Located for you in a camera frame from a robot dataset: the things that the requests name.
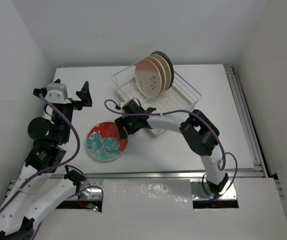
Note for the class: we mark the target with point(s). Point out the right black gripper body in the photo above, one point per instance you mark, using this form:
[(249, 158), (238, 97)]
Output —
[(130, 124)]

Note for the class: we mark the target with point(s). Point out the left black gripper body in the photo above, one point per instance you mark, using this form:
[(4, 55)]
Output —
[(67, 111)]

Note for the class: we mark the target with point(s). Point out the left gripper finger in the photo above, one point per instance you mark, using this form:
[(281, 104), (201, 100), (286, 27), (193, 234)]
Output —
[(84, 95), (56, 83)]

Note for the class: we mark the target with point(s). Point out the red blue floral plate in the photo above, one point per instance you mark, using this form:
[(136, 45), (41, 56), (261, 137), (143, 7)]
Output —
[(103, 142)]

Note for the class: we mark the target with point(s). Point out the pink cream branch plate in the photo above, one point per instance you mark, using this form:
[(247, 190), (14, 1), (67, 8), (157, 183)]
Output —
[(148, 78)]

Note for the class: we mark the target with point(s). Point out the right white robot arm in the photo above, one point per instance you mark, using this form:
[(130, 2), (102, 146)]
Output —
[(198, 131)]

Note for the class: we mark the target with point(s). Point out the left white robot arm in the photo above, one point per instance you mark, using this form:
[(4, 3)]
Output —
[(45, 180)]

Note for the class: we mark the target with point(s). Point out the cream drip tray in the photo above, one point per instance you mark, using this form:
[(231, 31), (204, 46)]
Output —
[(180, 96)]

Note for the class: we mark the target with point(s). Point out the tan plate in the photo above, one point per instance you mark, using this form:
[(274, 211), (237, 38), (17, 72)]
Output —
[(167, 70)]

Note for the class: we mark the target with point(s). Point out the white front cover panel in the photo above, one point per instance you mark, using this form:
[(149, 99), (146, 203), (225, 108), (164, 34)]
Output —
[(163, 210)]

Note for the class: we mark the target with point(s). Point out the black patterned plate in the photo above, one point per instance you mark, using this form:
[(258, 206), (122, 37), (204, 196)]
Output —
[(163, 55)]

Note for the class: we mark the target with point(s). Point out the small green circuit board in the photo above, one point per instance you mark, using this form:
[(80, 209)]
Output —
[(93, 207)]

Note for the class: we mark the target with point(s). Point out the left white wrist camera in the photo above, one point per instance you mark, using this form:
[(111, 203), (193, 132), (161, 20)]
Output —
[(56, 93)]

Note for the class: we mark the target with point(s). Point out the white wire dish rack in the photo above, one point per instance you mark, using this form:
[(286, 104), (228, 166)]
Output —
[(126, 74)]

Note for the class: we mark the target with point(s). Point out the aluminium mounting rail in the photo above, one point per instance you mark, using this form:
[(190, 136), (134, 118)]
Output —
[(200, 191)]

